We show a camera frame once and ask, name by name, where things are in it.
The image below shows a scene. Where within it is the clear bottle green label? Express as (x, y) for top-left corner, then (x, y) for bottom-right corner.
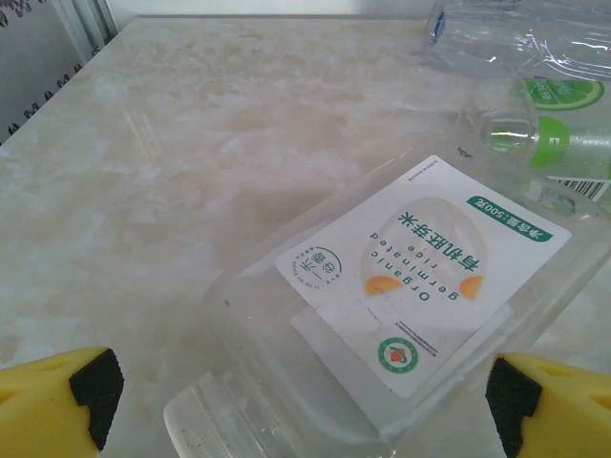
(457, 75), (611, 220)

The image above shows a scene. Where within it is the aluminium frame post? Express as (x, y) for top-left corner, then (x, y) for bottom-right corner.
(56, 0), (119, 66)

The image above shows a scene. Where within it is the clear jar white rice label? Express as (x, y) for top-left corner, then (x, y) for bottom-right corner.
(161, 155), (611, 458)

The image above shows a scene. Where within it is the clear water bottle blue print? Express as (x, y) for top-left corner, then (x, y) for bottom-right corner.
(419, 0), (611, 80)

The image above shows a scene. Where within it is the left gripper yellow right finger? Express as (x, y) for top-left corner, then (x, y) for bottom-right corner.
(484, 352), (611, 458)

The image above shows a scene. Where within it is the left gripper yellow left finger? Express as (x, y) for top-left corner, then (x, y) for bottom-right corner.
(0, 346), (126, 458)

